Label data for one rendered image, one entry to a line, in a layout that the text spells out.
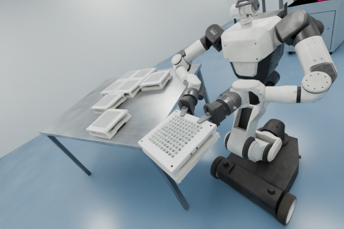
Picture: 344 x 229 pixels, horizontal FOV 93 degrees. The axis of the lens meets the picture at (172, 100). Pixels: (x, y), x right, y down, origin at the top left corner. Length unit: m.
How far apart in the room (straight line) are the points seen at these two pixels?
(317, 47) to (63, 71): 4.41
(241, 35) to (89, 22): 4.05
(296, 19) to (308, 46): 0.13
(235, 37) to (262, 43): 0.14
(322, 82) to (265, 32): 0.31
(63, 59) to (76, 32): 0.68
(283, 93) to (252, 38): 0.30
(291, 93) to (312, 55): 0.16
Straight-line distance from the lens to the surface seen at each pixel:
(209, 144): 0.67
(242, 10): 0.95
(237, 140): 1.12
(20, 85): 4.67
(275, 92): 0.77
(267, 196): 1.40
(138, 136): 1.10
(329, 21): 3.21
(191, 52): 1.11
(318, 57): 0.82
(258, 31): 0.90
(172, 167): 0.59
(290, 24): 0.89
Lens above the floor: 1.46
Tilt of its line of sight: 30 degrees down
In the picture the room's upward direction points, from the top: 23 degrees counter-clockwise
